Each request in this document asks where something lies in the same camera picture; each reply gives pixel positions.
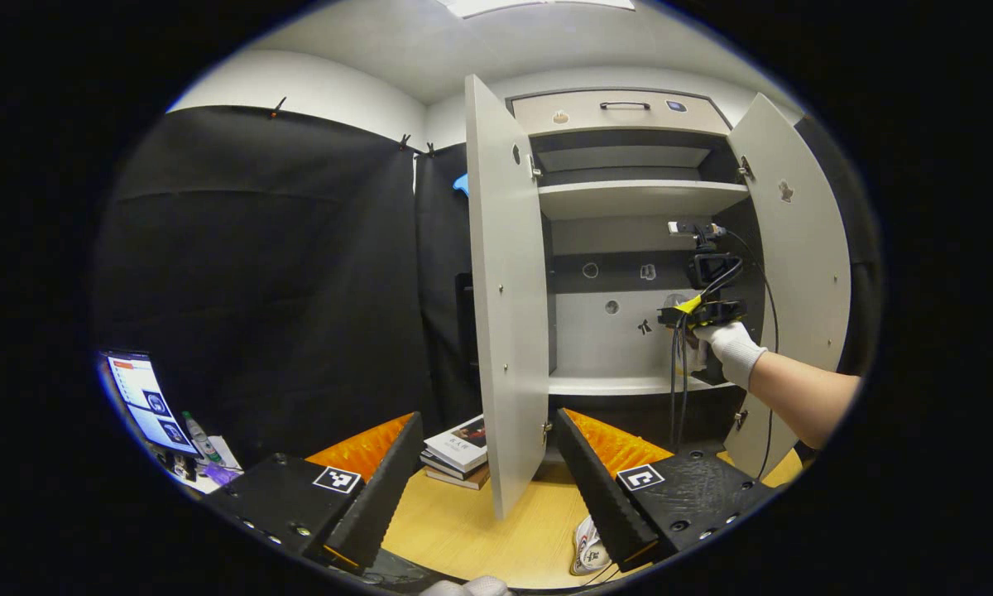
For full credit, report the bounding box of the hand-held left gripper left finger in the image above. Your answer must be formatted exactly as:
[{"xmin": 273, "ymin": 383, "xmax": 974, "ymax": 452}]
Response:
[{"xmin": 205, "ymin": 411, "xmax": 425, "ymax": 572}]

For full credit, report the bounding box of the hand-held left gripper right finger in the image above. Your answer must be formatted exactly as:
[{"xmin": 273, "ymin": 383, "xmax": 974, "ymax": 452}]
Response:
[{"xmin": 554, "ymin": 407, "xmax": 777, "ymax": 574}]

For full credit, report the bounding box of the white shoe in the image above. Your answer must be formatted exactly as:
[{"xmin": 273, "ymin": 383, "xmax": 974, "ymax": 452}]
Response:
[{"xmin": 571, "ymin": 515, "xmax": 615, "ymax": 577}]

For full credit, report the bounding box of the grey cabinet door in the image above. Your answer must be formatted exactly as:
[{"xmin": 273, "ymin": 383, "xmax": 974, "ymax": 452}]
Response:
[
  {"xmin": 463, "ymin": 74, "xmax": 551, "ymax": 521},
  {"xmin": 724, "ymin": 93, "xmax": 853, "ymax": 479}
]

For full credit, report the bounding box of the grey shoe cabinet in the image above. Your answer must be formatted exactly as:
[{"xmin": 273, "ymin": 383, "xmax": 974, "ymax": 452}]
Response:
[{"xmin": 505, "ymin": 89, "xmax": 766, "ymax": 464}]

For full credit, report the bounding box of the white cabinet shelf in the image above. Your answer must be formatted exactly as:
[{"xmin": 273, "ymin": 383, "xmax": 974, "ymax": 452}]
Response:
[
  {"xmin": 538, "ymin": 180, "xmax": 750, "ymax": 220},
  {"xmin": 549, "ymin": 372, "xmax": 733, "ymax": 397}
]

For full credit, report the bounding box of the grey cabinet drawer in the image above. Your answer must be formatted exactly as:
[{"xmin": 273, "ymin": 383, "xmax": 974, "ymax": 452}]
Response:
[{"xmin": 509, "ymin": 89, "xmax": 731, "ymax": 137}]

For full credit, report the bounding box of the brown book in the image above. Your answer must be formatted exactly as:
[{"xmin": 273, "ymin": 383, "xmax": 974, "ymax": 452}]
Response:
[{"xmin": 425, "ymin": 466, "xmax": 491, "ymax": 491}]

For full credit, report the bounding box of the clear plastic bottle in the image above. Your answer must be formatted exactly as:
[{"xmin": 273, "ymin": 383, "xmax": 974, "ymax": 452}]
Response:
[{"xmin": 182, "ymin": 411, "xmax": 220, "ymax": 463}]

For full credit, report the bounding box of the black backdrop cloth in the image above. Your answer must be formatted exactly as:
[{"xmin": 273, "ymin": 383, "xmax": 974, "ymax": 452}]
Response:
[{"xmin": 91, "ymin": 105, "xmax": 885, "ymax": 473}]

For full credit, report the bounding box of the ceiling light panel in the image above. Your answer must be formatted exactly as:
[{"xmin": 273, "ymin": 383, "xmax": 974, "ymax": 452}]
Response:
[{"xmin": 439, "ymin": 0, "xmax": 636, "ymax": 19}]

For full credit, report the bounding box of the black cable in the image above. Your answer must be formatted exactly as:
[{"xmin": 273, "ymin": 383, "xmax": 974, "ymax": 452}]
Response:
[{"xmin": 669, "ymin": 319, "xmax": 689, "ymax": 454}]

